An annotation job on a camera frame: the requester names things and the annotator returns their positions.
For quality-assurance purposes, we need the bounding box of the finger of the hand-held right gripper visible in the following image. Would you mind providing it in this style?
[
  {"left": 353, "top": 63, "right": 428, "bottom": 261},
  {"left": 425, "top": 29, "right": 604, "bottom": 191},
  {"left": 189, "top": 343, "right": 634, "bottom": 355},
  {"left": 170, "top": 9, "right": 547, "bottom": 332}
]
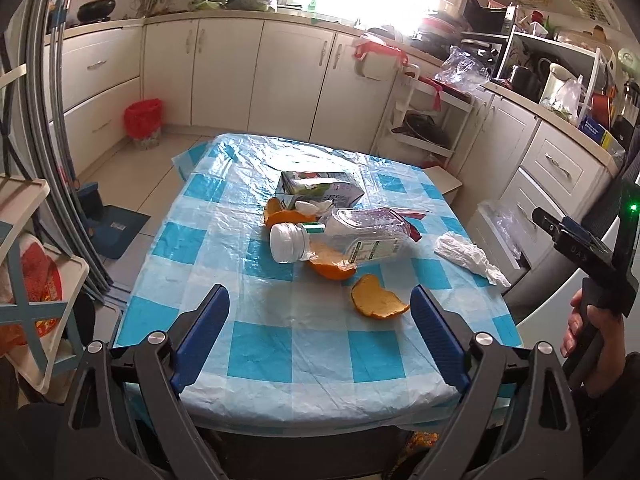
[
  {"left": 564, "top": 217, "right": 601, "bottom": 252},
  {"left": 532, "top": 206, "right": 613, "bottom": 276}
]

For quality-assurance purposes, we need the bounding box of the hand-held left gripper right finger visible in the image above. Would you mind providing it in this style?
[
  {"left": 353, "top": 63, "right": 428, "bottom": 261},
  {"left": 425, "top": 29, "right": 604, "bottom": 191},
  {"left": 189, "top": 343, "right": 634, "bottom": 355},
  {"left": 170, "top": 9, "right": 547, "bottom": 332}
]
[{"left": 409, "top": 284, "right": 596, "bottom": 480}]

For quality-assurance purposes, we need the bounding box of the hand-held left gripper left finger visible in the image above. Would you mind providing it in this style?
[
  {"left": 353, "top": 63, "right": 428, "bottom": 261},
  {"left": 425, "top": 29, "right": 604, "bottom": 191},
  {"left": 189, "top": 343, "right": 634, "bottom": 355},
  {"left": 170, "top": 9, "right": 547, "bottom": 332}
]
[{"left": 52, "top": 284, "right": 231, "bottom": 480}]

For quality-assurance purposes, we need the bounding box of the red white plastic wrapper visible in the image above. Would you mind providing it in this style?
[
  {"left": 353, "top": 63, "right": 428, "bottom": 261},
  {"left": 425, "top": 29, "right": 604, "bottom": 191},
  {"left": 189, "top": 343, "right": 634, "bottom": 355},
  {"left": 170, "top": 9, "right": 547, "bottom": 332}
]
[{"left": 385, "top": 206, "right": 432, "bottom": 243}]

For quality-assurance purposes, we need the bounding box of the grey white drink carton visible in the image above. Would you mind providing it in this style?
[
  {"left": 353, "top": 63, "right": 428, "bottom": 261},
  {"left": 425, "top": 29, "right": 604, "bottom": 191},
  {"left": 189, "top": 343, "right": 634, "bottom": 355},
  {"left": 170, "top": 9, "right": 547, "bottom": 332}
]
[{"left": 274, "top": 170, "right": 367, "bottom": 210}]

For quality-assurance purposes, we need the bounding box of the person's right forearm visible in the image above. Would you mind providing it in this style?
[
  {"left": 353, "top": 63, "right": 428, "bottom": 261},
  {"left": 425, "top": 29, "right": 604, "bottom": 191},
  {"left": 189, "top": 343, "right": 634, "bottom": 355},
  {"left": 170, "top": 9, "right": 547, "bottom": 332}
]
[{"left": 575, "top": 345, "right": 640, "bottom": 466}]

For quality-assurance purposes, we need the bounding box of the red lined trash bin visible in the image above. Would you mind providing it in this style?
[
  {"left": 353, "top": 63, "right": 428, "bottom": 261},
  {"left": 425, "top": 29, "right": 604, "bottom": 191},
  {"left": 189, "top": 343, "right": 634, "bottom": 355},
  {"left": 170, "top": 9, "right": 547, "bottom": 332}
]
[{"left": 124, "top": 99, "right": 163, "bottom": 150}]

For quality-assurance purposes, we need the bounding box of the person's right hand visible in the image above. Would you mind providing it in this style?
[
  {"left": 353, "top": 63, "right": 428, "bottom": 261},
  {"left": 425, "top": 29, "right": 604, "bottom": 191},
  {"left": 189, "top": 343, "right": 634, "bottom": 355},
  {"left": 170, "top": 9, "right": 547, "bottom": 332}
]
[{"left": 560, "top": 287, "right": 631, "bottom": 361}]

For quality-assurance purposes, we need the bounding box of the white drawer cabinet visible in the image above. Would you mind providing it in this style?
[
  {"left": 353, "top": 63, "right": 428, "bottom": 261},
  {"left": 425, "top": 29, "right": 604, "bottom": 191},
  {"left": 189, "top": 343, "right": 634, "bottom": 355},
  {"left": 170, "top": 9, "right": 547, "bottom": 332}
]
[{"left": 465, "top": 85, "right": 623, "bottom": 271}]

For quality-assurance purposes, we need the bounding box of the large white bucket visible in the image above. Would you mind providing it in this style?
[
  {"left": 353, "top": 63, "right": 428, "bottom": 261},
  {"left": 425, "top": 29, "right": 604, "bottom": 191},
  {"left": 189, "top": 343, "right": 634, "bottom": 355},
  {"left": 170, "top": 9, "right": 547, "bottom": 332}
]
[{"left": 502, "top": 220, "right": 626, "bottom": 331}]

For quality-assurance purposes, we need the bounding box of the orange peel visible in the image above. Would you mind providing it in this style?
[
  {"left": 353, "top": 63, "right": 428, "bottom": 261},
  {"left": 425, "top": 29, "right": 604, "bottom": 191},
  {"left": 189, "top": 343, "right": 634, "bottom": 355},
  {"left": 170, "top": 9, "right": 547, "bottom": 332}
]
[
  {"left": 264, "top": 197, "right": 318, "bottom": 228},
  {"left": 306, "top": 242, "right": 358, "bottom": 282},
  {"left": 350, "top": 274, "right": 410, "bottom": 321}
]

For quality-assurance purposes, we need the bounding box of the blue checkered plastic tablecloth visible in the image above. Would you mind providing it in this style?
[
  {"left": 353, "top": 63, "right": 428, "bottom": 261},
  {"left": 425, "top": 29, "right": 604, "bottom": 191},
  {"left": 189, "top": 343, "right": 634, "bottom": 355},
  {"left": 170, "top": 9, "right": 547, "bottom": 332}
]
[{"left": 114, "top": 132, "right": 523, "bottom": 423}]

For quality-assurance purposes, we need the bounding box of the large white crumpled tissue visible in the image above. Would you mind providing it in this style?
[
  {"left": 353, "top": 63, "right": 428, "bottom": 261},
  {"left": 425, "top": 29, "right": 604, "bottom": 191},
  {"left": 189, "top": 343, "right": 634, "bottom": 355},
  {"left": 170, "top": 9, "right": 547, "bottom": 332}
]
[{"left": 434, "top": 231, "right": 512, "bottom": 288}]

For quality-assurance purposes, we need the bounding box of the small wooden stool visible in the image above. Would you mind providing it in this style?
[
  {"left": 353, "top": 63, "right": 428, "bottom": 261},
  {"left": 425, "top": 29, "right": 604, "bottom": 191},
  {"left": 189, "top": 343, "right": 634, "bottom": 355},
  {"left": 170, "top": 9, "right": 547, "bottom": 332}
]
[{"left": 425, "top": 165, "right": 465, "bottom": 206}]

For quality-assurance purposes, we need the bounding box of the red pot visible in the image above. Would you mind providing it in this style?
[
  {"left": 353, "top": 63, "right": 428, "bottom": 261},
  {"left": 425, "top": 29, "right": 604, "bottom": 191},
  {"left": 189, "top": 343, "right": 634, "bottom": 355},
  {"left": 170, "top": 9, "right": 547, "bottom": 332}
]
[{"left": 592, "top": 87, "right": 618, "bottom": 128}]

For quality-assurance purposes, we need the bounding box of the clear plastic bottle white cap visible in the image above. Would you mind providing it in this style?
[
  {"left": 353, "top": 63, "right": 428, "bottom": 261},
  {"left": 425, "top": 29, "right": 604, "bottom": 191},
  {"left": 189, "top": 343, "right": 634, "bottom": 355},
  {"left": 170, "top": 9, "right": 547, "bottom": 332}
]
[{"left": 270, "top": 207, "right": 412, "bottom": 271}]

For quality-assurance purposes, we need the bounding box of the white kettle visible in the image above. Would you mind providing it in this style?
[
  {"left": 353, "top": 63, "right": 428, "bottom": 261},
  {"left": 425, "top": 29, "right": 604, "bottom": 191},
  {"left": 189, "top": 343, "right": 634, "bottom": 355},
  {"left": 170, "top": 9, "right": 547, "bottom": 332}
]
[{"left": 540, "top": 62, "right": 581, "bottom": 106}]

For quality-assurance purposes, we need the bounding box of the white plastic rack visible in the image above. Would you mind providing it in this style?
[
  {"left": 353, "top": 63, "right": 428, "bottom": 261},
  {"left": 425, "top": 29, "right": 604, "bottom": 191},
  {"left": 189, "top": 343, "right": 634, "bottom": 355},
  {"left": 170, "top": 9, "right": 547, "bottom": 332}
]
[{"left": 0, "top": 175, "right": 91, "bottom": 406}]

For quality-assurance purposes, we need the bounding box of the white storage rack cart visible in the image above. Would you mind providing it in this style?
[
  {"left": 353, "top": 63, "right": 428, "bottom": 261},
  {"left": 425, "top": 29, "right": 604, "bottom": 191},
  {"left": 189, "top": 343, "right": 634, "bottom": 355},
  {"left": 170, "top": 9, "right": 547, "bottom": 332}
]
[{"left": 382, "top": 65, "right": 473, "bottom": 171}]

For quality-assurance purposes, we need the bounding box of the black lidded pan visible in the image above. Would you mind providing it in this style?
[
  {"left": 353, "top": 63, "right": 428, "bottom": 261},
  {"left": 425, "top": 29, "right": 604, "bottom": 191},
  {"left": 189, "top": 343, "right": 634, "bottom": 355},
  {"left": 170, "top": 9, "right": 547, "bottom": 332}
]
[{"left": 391, "top": 112, "right": 453, "bottom": 148}]

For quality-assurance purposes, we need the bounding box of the small white crumpled tissue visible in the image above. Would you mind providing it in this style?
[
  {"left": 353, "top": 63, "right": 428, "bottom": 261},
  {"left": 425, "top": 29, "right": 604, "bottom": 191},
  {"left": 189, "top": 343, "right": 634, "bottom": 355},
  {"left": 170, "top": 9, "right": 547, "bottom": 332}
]
[{"left": 294, "top": 200, "right": 335, "bottom": 216}]

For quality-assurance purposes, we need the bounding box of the red cloth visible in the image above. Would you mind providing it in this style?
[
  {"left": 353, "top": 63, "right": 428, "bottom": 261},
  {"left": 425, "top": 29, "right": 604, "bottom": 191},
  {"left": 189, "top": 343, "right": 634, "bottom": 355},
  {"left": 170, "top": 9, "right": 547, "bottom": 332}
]
[{"left": 420, "top": 77, "right": 446, "bottom": 111}]

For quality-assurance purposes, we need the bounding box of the white countertop shelf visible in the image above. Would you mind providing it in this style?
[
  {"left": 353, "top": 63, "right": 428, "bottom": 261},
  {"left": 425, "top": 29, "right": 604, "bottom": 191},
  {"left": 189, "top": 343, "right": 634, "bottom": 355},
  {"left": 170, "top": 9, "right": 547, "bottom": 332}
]
[{"left": 500, "top": 30, "right": 601, "bottom": 126}]

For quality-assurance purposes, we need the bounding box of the clear plastic bag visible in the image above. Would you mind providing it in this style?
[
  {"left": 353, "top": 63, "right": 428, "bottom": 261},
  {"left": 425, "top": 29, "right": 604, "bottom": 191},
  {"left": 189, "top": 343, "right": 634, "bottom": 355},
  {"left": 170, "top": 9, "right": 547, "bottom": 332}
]
[{"left": 434, "top": 45, "right": 493, "bottom": 93}]

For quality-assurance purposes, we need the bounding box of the red printed plate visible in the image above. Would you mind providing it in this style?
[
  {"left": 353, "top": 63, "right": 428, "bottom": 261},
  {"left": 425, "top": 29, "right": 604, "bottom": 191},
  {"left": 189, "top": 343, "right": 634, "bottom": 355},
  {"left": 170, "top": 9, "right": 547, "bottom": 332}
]
[{"left": 0, "top": 240, "right": 63, "bottom": 346}]

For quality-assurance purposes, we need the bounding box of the black microwave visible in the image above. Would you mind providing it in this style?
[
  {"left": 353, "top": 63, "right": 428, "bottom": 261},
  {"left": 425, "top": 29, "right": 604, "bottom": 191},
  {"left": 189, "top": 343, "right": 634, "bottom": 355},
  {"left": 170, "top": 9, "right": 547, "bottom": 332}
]
[{"left": 460, "top": 0, "right": 518, "bottom": 36}]

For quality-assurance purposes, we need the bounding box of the white hanging bin red bag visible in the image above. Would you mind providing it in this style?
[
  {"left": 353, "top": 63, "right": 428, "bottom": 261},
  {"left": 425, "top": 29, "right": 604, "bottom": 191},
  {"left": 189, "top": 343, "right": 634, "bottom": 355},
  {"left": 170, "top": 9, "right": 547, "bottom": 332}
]
[{"left": 354, "top": 35, "right": 408, "bottom": 81}]

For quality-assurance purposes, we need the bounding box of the white base cabinet row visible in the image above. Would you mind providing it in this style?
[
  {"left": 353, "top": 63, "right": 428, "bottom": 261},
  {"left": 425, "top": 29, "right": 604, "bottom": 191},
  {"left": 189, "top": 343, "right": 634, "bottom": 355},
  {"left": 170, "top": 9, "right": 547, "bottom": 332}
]
[{"left": 45, "top": 12, "right": 451, "bottom": 171}]

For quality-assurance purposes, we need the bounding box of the black wok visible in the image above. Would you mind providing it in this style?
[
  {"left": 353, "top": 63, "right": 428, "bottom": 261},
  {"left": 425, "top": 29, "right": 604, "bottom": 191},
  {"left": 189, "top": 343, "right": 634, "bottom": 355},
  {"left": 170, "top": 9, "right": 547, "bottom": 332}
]
[{"left": 76, "top": 0, "right": 137, "bottom": 23}]

